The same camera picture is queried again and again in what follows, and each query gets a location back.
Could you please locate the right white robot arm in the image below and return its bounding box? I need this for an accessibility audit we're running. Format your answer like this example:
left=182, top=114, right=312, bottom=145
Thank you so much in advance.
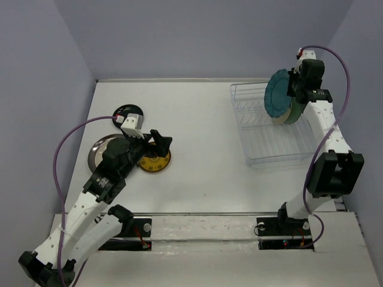
left=275, top=59, right=364, bottom=235

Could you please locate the light blue flower plate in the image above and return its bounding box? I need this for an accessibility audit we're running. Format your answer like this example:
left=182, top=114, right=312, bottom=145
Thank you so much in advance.
left=284, top=97, right=307, bottom=124

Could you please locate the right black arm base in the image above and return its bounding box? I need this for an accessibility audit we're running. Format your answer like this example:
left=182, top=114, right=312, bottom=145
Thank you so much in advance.
left=253, top=216, right=314, bottom=251

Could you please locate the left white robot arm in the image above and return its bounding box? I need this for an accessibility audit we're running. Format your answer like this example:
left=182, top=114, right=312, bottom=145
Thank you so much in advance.
left=19, top=130, right=172, bottom=286

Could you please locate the yellow amber plate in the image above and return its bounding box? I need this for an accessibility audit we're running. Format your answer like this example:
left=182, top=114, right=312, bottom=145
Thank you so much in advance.
left=138, top=150, right=172, bottom=173

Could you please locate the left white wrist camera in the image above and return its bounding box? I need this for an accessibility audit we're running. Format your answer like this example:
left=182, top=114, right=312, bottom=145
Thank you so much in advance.
left=116, top=113, right=144, bottom=139

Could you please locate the teal scalloped plate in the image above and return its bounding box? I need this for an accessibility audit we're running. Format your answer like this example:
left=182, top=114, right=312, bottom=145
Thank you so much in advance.
left=264, top=69, right=292, bottom=118

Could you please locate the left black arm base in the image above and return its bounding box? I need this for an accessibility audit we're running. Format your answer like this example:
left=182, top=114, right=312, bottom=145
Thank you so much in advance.
left=98, top=217, right=152, bottom=252

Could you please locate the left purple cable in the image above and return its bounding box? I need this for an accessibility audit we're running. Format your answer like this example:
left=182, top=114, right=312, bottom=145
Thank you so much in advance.
left=53, top=115, right=120, bottom=286

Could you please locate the silver grey plate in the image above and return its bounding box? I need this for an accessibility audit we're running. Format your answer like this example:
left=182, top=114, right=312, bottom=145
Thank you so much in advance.
left=87, top=134, right=127, bottom=172

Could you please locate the metal rail bar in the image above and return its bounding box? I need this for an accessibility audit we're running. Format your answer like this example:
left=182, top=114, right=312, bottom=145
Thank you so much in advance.
left=134, top=212, right=278, bottom=216

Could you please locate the white wire dish rack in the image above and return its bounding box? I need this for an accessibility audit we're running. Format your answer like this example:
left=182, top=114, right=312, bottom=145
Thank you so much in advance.
left=230, top=82, right=316, bottom=167

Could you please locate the cream and black plate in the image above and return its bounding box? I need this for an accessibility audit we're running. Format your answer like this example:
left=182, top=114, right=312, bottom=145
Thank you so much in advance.
left=272, top=105, right=292, bottom=124

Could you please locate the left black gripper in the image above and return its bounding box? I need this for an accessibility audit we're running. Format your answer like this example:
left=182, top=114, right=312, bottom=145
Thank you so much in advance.
left=120, top=130, right=172, bottom=178

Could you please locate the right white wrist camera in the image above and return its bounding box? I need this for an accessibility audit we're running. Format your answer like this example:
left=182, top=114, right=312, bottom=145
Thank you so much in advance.
left=294, top=48, right=317, bottom=73

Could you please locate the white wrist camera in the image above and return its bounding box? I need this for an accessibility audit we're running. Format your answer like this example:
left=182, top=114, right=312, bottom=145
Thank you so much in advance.
left=294, top=48, right=317, bottom=73
left=116, top=113, right=144, bottom=139

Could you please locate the small black plate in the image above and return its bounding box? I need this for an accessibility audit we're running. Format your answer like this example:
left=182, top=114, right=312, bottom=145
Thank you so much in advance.
left=113, top=104, right=144, bottom=129

